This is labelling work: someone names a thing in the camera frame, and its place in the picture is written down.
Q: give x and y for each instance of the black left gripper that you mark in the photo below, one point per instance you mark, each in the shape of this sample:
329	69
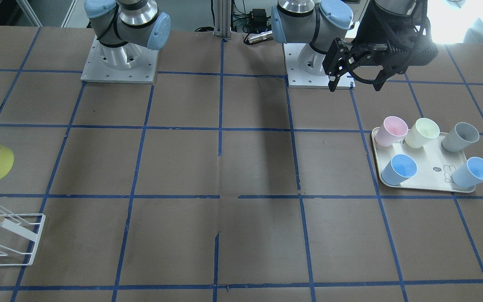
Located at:
369	28

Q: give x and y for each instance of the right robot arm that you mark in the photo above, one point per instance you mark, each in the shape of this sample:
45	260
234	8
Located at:
42	69

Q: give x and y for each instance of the pink plastic cup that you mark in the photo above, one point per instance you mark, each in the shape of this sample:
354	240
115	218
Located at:
392	130

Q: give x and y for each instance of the pale green plastic cup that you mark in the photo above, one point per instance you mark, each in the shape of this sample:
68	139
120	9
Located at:
423	131

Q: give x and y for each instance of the blue plastic cup near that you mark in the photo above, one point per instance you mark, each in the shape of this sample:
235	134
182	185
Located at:
401	167

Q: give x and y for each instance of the blue plastic cup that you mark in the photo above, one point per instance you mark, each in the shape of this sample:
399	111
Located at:
401	167
470	173

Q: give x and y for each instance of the grey plastic cup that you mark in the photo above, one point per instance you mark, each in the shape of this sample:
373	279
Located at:
461	136

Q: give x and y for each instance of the blue plastic cup far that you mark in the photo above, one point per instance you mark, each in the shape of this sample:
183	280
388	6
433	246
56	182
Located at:
470	173

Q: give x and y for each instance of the silver cylinder device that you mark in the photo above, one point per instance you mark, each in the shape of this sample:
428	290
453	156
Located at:
252	39

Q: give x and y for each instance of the cream serving tray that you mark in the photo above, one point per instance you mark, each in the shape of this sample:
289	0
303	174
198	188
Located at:
435	165

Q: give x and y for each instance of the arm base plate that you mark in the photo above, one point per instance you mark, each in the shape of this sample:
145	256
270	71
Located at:
130	63
304	66

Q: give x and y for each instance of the white wire cup rack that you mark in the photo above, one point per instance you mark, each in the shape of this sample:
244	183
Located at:
20	236

